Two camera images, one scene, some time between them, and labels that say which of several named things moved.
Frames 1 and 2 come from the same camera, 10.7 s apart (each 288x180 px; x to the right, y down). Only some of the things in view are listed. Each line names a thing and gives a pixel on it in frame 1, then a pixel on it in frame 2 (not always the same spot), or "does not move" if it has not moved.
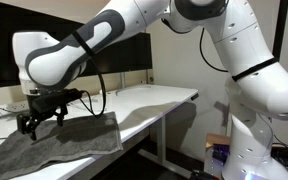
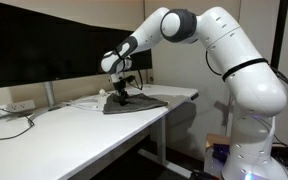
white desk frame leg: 161,151 does not move
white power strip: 18,107 does not move
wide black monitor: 131,50 does not move
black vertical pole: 282,14 does not move
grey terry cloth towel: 17,155 -> 136,102
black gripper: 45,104 -> 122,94
